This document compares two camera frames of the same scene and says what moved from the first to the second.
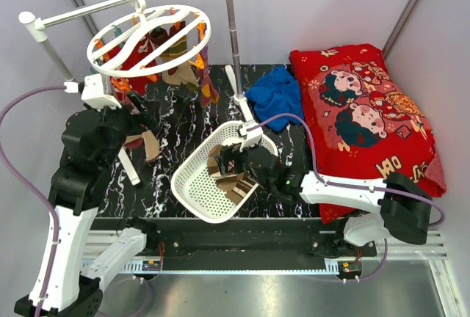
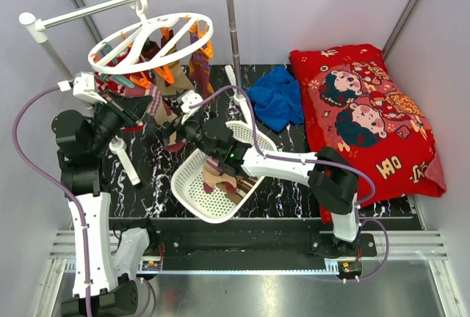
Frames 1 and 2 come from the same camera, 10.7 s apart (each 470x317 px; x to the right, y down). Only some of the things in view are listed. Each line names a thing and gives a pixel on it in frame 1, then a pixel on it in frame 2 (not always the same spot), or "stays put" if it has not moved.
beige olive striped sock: [183, 73] -> [181, 84]
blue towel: [275, 94] stays put
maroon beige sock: [146, 140] -> [214, 177]
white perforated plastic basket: [200, 192] stays put
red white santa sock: [145, 54] -> [123, 90]
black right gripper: [228, 153] -> [165, 131]
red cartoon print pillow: [362, 121] stays put
